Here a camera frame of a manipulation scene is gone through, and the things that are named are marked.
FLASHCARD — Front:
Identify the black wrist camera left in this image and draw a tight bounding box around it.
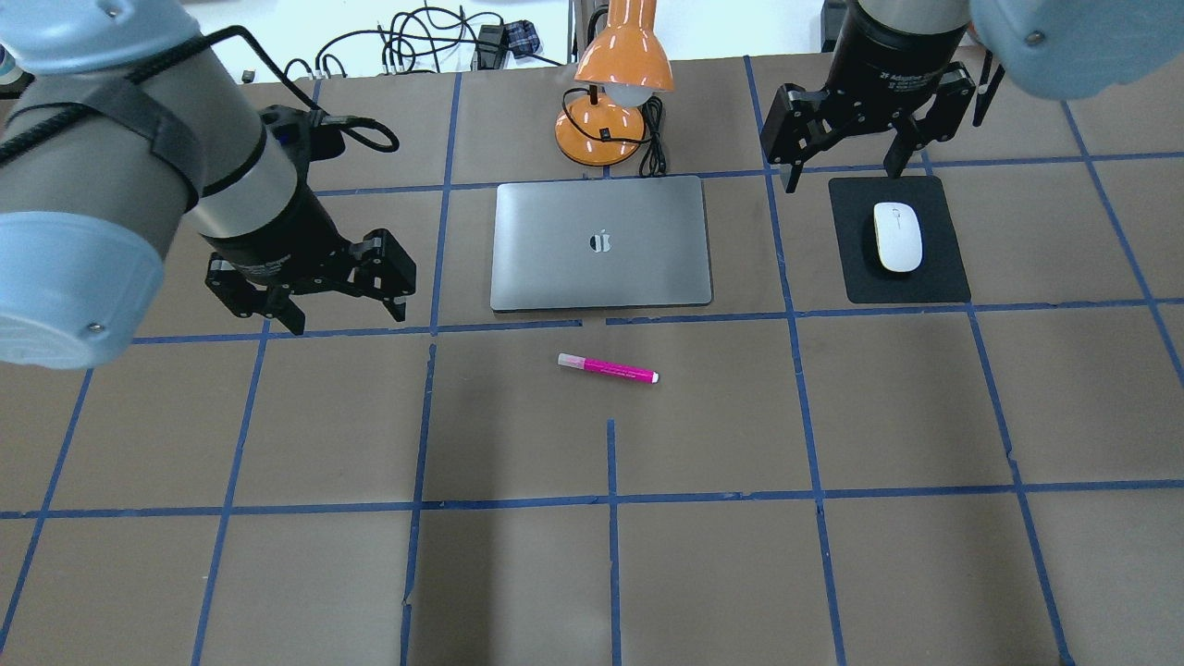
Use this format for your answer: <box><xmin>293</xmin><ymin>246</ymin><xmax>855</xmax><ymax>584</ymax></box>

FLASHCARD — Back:
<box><xmin>258</xmin><ymin>105</ymin><xmax>346</xmax><ymax>168</ymax></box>

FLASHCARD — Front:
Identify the orange desk lamp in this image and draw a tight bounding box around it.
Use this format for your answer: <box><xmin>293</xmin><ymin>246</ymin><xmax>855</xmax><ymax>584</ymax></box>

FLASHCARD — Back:
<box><xmin>554</xmin><ymin>1</ymin><xmax>675</xmax><ymax>178</ymax></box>

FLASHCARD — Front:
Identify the black lamp power cable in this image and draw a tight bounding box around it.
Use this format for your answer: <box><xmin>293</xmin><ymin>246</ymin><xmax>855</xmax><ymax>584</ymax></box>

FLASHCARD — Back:
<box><xmin>561</xmin><ymin>85</ymin><xmax>669</xmax><ymax>179</ymax></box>

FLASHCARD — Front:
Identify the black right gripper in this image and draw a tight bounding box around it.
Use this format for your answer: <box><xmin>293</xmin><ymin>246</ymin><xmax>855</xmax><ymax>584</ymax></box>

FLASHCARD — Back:
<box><xmin>758</xmin><ymin>9</ymin><xmax>977</xmax><ymax>193</ymax></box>

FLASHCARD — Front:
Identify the silver laptop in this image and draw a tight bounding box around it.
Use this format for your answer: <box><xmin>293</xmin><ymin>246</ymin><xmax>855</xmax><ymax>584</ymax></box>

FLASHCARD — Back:
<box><xmin>489</xmin><ymin>177</ymin><xmax>714</xmax><ymax>312</ymax></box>

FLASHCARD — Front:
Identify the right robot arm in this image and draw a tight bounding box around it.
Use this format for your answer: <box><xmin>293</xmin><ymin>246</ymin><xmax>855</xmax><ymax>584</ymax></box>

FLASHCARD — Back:
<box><xmin>760</xmin><ymin>1</ymin><xmax>1183</xmax><ymax>192</ymax></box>

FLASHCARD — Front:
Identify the pink highlighter pen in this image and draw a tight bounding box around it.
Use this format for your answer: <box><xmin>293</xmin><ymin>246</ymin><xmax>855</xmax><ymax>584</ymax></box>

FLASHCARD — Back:
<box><xmin>556</xmin><ymin>353</ymin><xmax>659</xmax><ymax>385</ymax></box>

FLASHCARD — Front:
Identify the black mousepad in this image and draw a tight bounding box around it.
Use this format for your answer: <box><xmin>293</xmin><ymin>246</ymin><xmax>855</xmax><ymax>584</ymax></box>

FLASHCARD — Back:
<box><xmin>828</xmin><ymin>177</ymin><xmax>971</xmax><ymax>305</ymax></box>

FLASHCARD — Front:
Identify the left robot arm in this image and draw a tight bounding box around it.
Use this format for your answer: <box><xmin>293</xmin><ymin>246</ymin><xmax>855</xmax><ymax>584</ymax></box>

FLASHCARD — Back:
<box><xmin>1</xmin><ymin>1</ymin><xmax>417</xmax><ymax>369</ymax></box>

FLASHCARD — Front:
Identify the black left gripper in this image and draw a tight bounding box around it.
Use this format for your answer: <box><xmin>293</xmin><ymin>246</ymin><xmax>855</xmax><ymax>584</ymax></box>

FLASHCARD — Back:
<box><xmin>200</xmin><ymin>185</ymin><xmax>417</xmax><ymax>337</ymax></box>

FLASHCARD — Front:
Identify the white computer mouse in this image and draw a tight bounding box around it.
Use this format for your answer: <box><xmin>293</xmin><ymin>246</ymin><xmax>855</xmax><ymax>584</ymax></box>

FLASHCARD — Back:
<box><xmin>871</xmin><ymin>201</ymin><xmax>924</xmax><ymax>274</ymax></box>

